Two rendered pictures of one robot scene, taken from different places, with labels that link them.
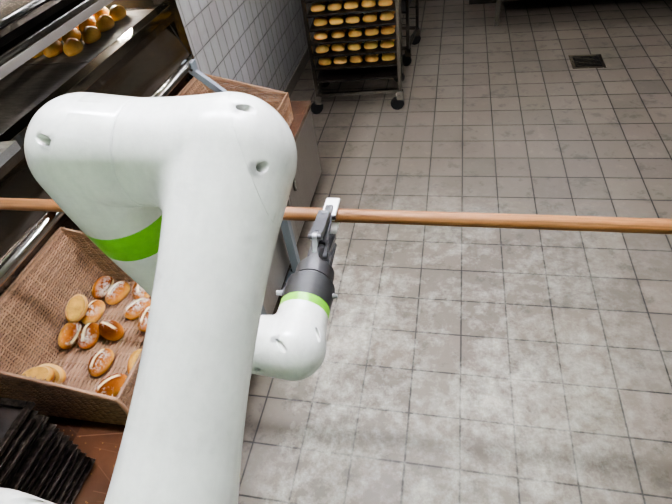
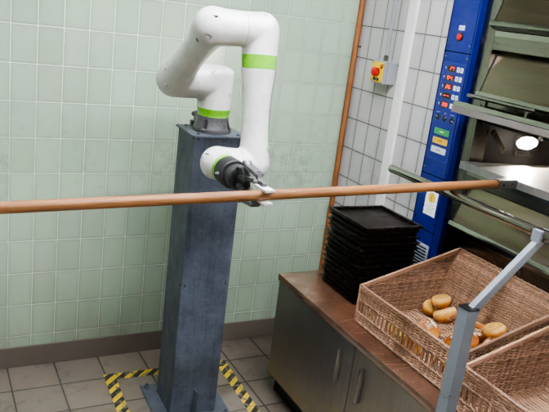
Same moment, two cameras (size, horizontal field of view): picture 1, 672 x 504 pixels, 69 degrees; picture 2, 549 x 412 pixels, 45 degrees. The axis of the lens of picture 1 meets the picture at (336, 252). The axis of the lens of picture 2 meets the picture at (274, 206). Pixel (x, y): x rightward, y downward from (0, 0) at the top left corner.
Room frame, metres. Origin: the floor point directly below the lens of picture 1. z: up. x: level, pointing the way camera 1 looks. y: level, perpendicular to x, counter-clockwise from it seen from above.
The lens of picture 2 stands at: (2.11, -1.29, 1.68)
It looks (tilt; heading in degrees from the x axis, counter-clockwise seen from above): 16 degrees down; 134
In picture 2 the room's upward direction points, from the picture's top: 7 degrees clockwise
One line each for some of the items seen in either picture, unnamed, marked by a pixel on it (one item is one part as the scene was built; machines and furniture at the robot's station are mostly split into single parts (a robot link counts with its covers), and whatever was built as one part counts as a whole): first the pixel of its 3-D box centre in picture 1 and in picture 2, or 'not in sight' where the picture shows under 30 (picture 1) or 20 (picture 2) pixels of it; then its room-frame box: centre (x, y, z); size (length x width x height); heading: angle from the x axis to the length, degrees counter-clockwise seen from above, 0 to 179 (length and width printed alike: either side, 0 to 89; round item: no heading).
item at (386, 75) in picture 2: not in sight; (383, 72); (0.25, 1.26, 1.46); 0.10 x 0.07 x 0.10; 163
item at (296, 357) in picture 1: (291, 339); (220, 164); (0.52, 0.10, 1.18); 0.14 x 0.13 x 0.11; 163
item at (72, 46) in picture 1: (44, 30); not in sight; (2.38, 1.10, 1.21); 0.61 x 0.48 x 0.06; 73
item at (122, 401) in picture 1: (95, 317); (456, 313); (1.08, 0.79, 0.72); 0.56 x 0.49 x 0.28; 163
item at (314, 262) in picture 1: (316, 267); (241, 179); (0.68, 0.04, 1.17); 0.09 x 0.07 x 0.08; 163
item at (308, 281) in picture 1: (306, 295); (232, 172); (0.61, 0.07, 1.17); 0.12 x 0.06 x 0.09; 73
